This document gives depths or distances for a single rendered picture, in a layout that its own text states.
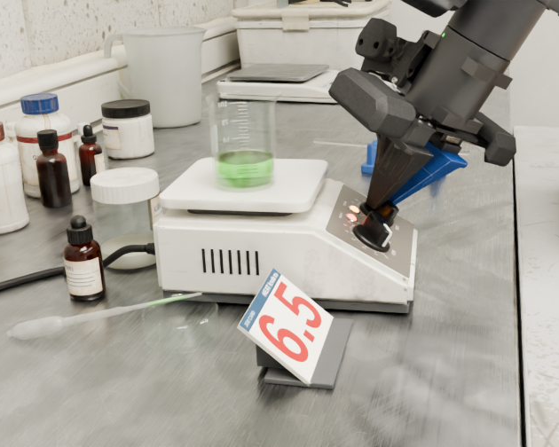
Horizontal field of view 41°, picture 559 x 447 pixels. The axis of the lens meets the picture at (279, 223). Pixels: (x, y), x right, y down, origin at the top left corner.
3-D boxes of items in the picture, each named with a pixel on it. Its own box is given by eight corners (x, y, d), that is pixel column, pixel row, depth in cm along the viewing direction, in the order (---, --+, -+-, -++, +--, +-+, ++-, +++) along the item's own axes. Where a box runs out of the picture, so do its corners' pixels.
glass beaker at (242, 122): (218, 202, 56) (211, 96, 54) (206, 183, 61) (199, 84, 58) (295, 193, 58) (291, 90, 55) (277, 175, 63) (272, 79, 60)
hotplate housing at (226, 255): (416, 253, 67) (419, 168, 65) (412, 319, 55) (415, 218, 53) (183, 242, 72) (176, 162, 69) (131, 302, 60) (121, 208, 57)
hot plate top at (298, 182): (330, 168, 66) (330, 159, 65) (309, 214, 55) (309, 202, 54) (200, 166, 68) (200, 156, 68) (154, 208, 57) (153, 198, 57)
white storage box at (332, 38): (392, 55, 190) (394, -4, 185) (366, 79, 157) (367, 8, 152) (278, 55, 199) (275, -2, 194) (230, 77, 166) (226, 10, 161)
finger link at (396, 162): (439, 157, 58) (393, 118, 62) (411, 150, 56) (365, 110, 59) (393, 227, 61) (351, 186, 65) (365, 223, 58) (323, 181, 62)
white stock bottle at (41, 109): (24, 187, 91) (9, 94, 87) (77, 180, 93) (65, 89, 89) (26, 202, 85) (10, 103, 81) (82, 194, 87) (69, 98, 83)
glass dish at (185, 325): (234, 338, 54) (232, 310, 53) (168, 364, 50) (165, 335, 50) (194, 312, 58) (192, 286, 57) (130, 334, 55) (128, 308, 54)
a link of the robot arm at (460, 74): (565, 88, 61) (513, 54, 65) (433, 27, 49) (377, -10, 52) (507, 170, 65) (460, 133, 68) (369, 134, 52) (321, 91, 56)
